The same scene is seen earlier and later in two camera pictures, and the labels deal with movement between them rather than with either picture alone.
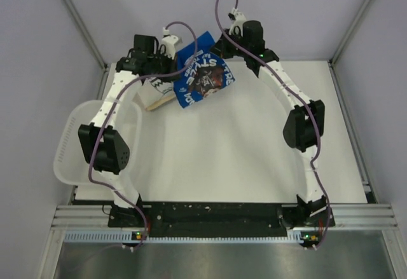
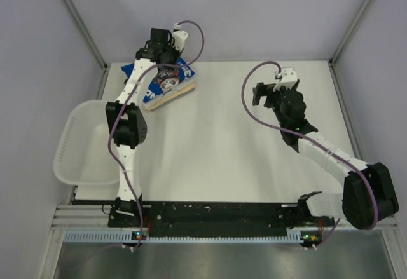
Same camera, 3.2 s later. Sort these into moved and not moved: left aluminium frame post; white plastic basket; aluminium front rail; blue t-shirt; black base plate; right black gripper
Moved: right black gripper; blue t-shirt
Not moved: aluminium front rail; black base plate; left aluminium frame post; white plastic basket
